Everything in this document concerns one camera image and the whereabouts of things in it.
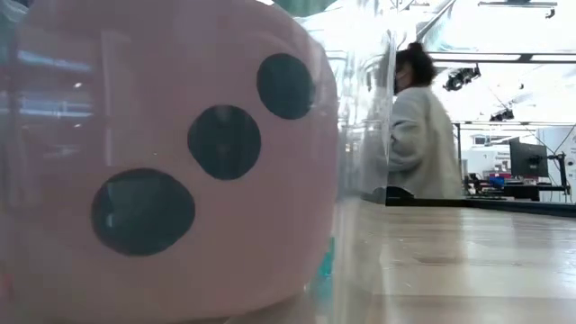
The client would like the clear plastic container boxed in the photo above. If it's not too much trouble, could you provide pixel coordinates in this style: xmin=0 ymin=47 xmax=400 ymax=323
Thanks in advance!
xmin=0 ymin=0 xmax=401 ymax=324

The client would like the black computer monitor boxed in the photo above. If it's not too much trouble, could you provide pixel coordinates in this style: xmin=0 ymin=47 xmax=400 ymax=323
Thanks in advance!
xmin=508 ymin=137 xmax=550 ymax=179

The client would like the black background frame stand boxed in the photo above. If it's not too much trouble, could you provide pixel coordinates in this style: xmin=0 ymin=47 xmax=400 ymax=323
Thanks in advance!
xmin=453 ymin=120 xmax=464 ymax=181

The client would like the large pink foam die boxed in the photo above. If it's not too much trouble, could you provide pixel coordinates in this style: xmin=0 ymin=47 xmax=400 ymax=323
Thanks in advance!
xmin=8 ymin=0 xmax=339 ymax=323

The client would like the black ceiling spotlight cluster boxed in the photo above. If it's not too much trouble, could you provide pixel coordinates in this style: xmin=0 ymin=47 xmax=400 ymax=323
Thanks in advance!
xmin=442 ymin=66 xmax=482 ymax=94

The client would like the black cable clamp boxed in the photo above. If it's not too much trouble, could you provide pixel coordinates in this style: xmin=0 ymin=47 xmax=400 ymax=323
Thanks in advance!
xmin=385 ymin=185 xmax=416 ymax=207

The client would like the person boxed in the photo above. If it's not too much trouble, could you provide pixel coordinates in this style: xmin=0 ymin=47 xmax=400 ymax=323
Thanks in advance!
xmin=385 ymin=41 xmax=464 ymax=201

